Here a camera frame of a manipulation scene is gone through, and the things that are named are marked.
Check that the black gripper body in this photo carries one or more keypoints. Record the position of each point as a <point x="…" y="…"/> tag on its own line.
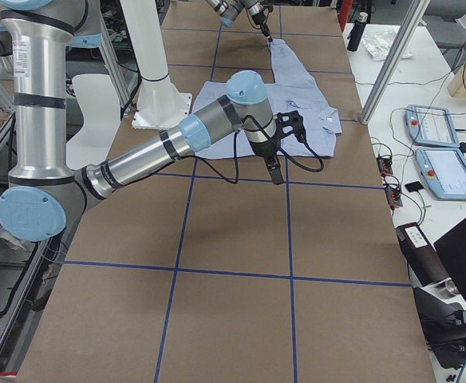
<point x="264" y="150"/>
<point x="256" y="16"/>

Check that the brown black box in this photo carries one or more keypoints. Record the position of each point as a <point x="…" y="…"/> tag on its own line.
<point x="420" y="254"/>

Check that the black water bottle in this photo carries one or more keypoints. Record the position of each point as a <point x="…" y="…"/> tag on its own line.
<point x="357" y="31"/>

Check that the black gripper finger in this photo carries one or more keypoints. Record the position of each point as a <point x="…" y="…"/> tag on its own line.
<point x="266" y="32"/>
<point x="274" y="170"/>

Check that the grey aluminium frame post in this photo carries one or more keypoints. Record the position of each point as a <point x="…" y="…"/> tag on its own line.
<point x="404" y="34"/>

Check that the teach pendant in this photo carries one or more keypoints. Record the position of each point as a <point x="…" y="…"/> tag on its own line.
<point x="444" y="172"/>
<point x="431" y="126"/>

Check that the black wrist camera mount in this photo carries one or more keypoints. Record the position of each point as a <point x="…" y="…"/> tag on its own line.
<point x="288" y="124"/>

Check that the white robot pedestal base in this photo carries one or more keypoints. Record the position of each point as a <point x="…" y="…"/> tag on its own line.
<point x="159" y="105"/>

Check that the upper teach pendant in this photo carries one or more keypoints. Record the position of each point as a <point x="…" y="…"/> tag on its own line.
<point x="431" y="126"/>

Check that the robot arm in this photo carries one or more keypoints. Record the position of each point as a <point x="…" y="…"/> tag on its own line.
<point x="228" y="11"/>
<point x="44" y="193"/>

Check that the lower teach pendant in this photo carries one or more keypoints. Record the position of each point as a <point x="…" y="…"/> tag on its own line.
<point x="444" y="172"/>

